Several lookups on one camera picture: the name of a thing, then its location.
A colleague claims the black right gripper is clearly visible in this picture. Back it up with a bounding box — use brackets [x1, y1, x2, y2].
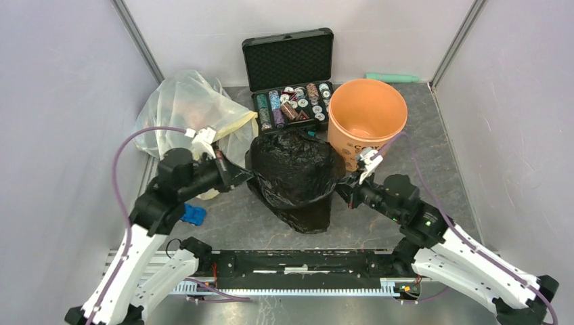
[330, 167, 403, 223]

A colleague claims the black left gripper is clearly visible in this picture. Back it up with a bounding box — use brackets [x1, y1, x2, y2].
[179, 148, 255, 200]

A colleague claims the black plastic trash bag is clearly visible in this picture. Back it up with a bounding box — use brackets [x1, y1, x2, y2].
[245, 129, 347, 234]

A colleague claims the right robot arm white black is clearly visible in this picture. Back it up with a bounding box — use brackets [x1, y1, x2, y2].
[336, 173, 559, 324]

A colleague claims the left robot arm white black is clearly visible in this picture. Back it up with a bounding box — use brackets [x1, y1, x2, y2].
[64, 148, 253, 324]

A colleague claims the orange plastic trash bin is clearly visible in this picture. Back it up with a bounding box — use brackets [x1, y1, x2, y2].
[327, 79, 408, 171]

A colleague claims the blue toy car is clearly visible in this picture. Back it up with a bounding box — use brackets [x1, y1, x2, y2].
[180, 203, 206, 226]

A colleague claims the translucent yellow plastic bag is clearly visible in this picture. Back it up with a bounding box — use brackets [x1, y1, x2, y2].
[132, 70, 259, 201]

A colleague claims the mint green cylinder tool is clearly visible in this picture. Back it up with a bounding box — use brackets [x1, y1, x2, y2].
[364, 72, 420, 83]

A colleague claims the black poker chip case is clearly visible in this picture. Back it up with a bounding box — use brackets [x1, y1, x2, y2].
[242, 28, 334, 134]

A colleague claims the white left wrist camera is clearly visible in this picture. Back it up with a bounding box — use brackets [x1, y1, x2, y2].
[184, 127, 217, 158]

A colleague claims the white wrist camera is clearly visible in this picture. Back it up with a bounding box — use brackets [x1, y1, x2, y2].
[184, 127, 217, 158]
[356, 147, 384, 184]

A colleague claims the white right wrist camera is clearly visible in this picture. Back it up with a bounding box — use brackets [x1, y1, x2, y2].
[356, 147, 384, 184]

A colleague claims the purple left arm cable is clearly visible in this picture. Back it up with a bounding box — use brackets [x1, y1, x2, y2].
[85, 127, 190, 325]

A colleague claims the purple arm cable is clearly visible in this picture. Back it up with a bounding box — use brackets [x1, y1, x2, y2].
[85, 127, 190, 325]
[374, 131, 559, 325]

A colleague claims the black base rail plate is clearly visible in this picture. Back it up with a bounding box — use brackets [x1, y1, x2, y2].
[194, 249, 417, 290]

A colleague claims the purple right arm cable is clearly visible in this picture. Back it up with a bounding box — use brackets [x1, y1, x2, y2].
[374, 131, 559, 325]

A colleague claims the aluminium frame rail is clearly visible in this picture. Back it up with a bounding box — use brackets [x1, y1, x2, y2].
[111, 0, 164, 84]

